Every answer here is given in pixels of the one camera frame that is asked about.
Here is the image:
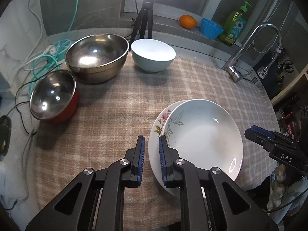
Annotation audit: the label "white deep plate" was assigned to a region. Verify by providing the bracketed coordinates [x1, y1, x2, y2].
[161, 99, 243, 180]

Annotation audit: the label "floral white plate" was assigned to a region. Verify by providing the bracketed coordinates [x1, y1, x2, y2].
[148, 100, 185, 198]

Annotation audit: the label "red steel bowl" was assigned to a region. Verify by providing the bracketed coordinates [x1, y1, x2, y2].
[29, 69, 79, 124]

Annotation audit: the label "light blue ceramic bowl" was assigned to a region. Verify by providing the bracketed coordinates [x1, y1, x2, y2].
[131, 39, 177, 73]

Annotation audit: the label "large stainless steel bowl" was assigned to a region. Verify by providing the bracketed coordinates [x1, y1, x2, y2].
[65, 34, 129, 84]

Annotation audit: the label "chrome kitchen faucet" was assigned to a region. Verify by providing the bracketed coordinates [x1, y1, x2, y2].
[221, 22, 285, 84]

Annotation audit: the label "gloved right hand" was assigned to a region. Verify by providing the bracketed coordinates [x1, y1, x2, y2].
[266, 164, 307, 225]

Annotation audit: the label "black scissors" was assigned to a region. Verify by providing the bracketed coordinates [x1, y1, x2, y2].
[277, 60, 295, 74]

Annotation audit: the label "beige plaid cloth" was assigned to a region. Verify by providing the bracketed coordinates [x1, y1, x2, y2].
[31, 53, 279, 230]

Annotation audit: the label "green dish soap bottle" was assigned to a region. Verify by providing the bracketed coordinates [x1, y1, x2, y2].
[218, 1, 252, 46]

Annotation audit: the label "blue plastic cup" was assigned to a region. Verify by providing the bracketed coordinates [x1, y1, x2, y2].
[200, 18, 223, 40]

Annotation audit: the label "dark green dish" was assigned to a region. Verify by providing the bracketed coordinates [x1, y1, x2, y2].
[0, 115, 12, 156]

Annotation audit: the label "orange fruit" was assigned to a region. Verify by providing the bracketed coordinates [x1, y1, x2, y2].
[178, 15, 197, 30]

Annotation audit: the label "black tripod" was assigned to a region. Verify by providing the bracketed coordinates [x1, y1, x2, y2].
[129, 0, 153, 50]

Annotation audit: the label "black cable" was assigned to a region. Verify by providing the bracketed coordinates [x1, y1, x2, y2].
[4, 62, 63, 135]

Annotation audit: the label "teal cable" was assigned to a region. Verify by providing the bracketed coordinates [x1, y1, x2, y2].
[29, 0, 80, 95]

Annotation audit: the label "white cable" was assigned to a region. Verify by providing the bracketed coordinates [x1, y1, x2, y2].
[21, 0, 59, 73]

